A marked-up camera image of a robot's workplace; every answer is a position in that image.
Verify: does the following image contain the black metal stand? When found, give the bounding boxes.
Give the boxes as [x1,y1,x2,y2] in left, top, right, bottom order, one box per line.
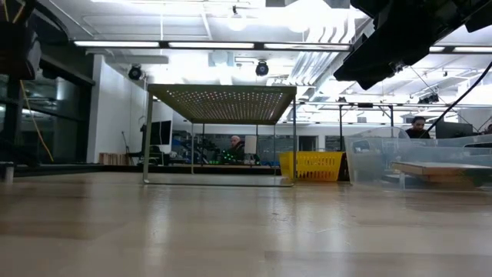
[337,102,396,151]

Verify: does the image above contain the green perforated metal shelf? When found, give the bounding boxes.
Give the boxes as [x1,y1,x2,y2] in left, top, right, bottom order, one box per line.
[142,83,298,189]

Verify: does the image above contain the white sign panel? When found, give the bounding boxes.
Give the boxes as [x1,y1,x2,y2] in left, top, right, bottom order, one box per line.
[244,135,258,155]

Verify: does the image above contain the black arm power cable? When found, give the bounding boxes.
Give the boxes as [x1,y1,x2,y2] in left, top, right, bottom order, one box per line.
[418,61,492,140]

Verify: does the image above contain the yellow plastic basket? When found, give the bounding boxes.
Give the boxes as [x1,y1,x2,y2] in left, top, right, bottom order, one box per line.
[278,150,344,182]

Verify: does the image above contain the clear plastic container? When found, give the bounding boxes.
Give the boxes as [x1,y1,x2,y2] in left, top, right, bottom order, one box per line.
[343,125,492,193]

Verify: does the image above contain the white round ceiling lamp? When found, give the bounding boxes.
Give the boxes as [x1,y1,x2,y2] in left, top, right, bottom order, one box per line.
[226,13,248,32]

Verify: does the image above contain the person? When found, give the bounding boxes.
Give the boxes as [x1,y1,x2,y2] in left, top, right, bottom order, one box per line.
[226,135,247,162]
[405,115,431,139]

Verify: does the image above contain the black computer monitor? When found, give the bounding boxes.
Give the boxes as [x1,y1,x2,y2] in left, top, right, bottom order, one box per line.
[149,119,173,146]
[434,121,474,140]

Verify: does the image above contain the yellow extension cable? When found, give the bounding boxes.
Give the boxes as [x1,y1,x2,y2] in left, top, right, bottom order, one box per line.
[0,0,55,162]

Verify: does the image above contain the black ceiling spotlight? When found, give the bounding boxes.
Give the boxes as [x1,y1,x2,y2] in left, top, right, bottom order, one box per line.
[128,64,145,81]
[417,93,440,105]

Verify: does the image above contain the black aluminium table frame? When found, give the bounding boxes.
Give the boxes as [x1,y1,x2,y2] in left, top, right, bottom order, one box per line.
[11,163,284,175]

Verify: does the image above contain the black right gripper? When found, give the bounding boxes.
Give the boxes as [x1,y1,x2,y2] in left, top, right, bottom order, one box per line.
[333,0,468,92]

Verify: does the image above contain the wooden crate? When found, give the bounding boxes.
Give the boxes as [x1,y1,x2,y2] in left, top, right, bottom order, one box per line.
[98,152,130,167]

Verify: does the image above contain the small grey cylinder post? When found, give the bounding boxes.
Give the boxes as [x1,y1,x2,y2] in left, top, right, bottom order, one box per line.
[2,161,16,184]

